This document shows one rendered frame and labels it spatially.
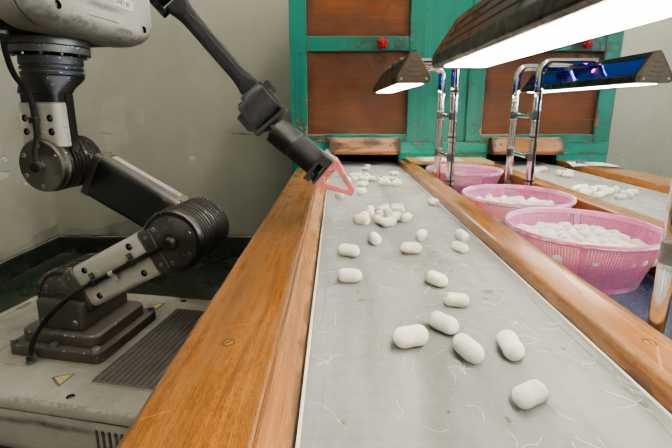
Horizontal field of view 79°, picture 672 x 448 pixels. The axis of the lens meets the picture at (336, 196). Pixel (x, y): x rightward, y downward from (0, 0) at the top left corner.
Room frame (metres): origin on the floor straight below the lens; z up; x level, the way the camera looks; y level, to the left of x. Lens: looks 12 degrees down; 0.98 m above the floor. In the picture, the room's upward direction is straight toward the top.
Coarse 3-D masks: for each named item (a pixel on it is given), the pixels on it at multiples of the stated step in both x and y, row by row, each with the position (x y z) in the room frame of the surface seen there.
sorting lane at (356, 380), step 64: (384, 192) 1.18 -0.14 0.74; (320, 256) 0.65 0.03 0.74; (384, 256) 0.65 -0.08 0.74; (448, 256) 0.65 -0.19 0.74; (320, 320) 0.44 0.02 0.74; (384, 320) 0.44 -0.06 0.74; (512, 320) 0.44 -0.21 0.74; (320, 384) 0.32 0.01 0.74; (384, 384) 0.32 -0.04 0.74; (448, 384) 0.32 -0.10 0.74; (512, 384) 0.32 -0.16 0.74; (576, 384) 0.32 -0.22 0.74
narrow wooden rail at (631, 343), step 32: (448, 192) 1.06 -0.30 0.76; (480, 224) 0.76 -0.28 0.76; (512, 256) 0.59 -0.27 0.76; (544, 256) 0.58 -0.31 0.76; (544, 288) 0.49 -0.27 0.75; (576, 288) 0.47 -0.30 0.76; (576, 320) 0.42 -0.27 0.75; (608, 320) 0.39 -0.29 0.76; (640, 320) 0.39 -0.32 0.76; (608, 352) 0.36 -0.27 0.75; (640, 352) 0.34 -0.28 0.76; (640, 384) 0.32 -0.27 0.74
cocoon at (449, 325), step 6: (432, 312) 0.42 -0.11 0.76; (438, 312) 0.42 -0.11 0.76; (432, 318) 0.42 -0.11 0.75; (438, 318) 0.41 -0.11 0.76; (444, 318) 0.41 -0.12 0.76; (450, 318) 0.41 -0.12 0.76; (432, 324) 0.41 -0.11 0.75; (438, 324) 0.41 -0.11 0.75; (444, 324) 0.40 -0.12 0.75; (450, 324) 0.40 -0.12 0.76; (456, 324) 0.40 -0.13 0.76; (444, 330) 0.40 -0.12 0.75; (450, 330) 0.40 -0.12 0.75; (456, 330) 0.40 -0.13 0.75
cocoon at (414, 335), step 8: (400, 328) 0.38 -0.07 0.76; (408, 328) 0.38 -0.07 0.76; (416, 328) 0.38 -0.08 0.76; (424, 328) 0.39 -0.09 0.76; (400, 336) 0.38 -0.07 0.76; (408, 336) 0.38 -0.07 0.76; (416, 336) 0.38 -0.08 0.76; (424, 336) 0.38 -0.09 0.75; (400, 344) 0.37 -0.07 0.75; (408, 344) 0.37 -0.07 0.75; (416, 344) 0.38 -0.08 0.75
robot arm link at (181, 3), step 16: (176, 0) 1.20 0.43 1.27; (176, 16) 1.20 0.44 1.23; (192, 16) 1.21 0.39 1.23; (192, 32) 1.21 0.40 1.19; (208, 32) 1.22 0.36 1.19; (208, 48) 1.22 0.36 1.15; (224, 48) 1.23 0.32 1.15; (224, 64) 1.23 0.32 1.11; (240, 64) 1.25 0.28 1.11; (240, 80) 1.24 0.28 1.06; (256, 80) 1.25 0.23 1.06
